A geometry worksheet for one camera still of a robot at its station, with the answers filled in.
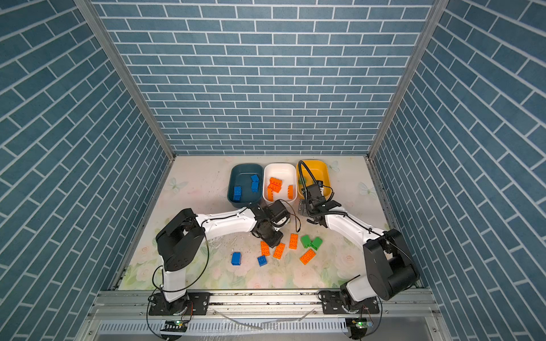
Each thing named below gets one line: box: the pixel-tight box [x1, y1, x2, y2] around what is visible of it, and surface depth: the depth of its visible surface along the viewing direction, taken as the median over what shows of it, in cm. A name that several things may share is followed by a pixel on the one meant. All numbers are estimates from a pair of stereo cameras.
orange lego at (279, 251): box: [273, 242, 287, 260], surface depth 88 cm
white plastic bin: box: [263, 162, 298, 204], surface depth 108 cm
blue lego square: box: [250, 178, 260, 194], surface depth 107 cm
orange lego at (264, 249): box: [260, 240, 271, 257], surface depth 88 cm
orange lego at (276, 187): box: [268, 182, 283, 193], surface depth 107 cm
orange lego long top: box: [287, 184, 294, 200], surface depth 106 cm
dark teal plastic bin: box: [227, 164, 264, 209], surface depth 107 cm
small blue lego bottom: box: [257, 255, 269, 268], surface depth 84 cm
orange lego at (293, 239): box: [288, 233, 299, 251], surface depth 90 cm
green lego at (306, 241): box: [300, 234, 313, 249], surface depth 89 cm
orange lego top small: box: [266, 186, 274, 203], surface depth 105 cm
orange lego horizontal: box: [267, 176, 283, 189], surface depth 108 cm
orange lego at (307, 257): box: [299, 248, 317, 265], surface depth 86 cm
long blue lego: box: [233, 185, 243, 202], surface depth 101 cm
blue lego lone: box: [231, 252, 242, 266], surface depth 86 cm
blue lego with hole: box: [250, 174, 261, 186], surface depth 109 cm
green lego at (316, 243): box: [310, 236, 323, 251], surface depth 88 cm
